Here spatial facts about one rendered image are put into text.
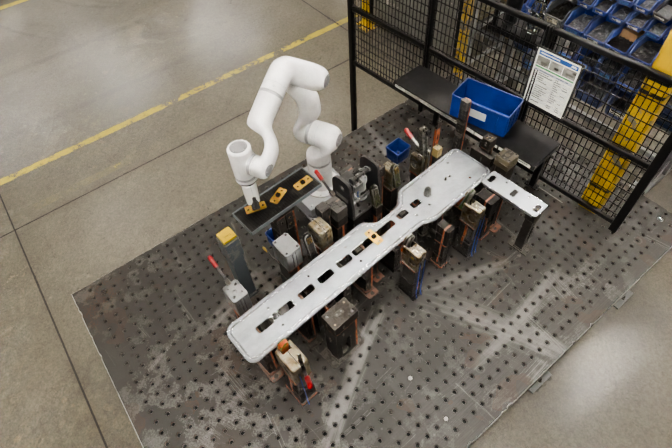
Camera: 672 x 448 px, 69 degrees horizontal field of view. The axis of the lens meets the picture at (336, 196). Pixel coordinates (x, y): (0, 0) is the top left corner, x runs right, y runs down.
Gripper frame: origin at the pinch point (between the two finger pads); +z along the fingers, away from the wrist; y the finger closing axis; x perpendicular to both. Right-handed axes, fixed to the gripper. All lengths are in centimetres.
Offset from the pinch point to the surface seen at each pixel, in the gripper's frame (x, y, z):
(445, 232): 73, 27, 26
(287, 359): -7, 57, 18
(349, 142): 67, -67, 54
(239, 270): -14.4, 7.1, 30.6
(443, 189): 83, 7, 24
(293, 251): 8.2, 18.7, 13.0
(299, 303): 3.8, 35.3, 23.8
